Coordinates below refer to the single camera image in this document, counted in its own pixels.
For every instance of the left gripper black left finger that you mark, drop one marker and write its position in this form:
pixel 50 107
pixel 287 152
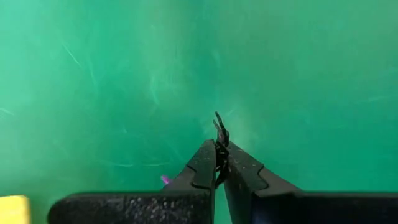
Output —
pixel 199 174

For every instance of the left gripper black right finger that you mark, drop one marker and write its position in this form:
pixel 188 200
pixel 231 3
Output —
pixel 245 180

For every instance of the black plastic spider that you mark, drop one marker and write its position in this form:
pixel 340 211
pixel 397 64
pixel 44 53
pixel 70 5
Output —
pixel 222 149

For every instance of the purple witch hat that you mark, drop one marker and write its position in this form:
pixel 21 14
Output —
pixel 165 179

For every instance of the green table mat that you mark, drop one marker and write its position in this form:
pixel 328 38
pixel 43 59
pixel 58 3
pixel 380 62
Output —
pixel 124 77

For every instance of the yellow plastic basket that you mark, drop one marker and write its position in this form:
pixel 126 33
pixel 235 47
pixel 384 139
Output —
pixel 14 211

